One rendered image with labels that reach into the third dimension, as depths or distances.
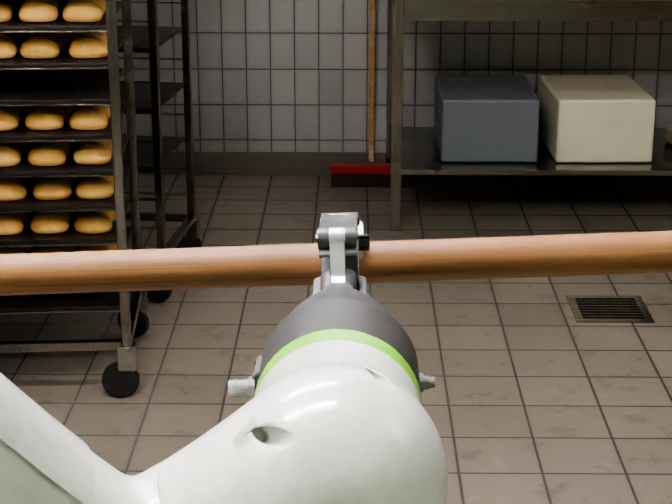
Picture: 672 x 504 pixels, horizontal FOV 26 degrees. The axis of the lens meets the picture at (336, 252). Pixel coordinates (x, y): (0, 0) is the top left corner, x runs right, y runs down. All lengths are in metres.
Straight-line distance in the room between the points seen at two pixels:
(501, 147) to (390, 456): 4.79
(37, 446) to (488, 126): 4.81
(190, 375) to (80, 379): 0.30
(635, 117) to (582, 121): 0.20
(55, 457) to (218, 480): 0.08
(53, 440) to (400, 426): 0.16
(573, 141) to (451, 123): 0.46
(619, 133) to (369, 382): 4.82
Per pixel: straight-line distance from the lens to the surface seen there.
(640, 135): 5.51
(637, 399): 4.01
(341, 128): 6.12
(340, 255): 0.90
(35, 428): 0.67
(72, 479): 0.68
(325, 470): 0.67
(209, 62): 6.09
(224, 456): 0.70
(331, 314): 0.81
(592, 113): 5.46
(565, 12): 5.26
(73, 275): 1.06
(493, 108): 5.41
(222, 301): 4.66
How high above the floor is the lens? 1.57
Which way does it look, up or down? 18 degrees down
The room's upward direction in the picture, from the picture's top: straight up
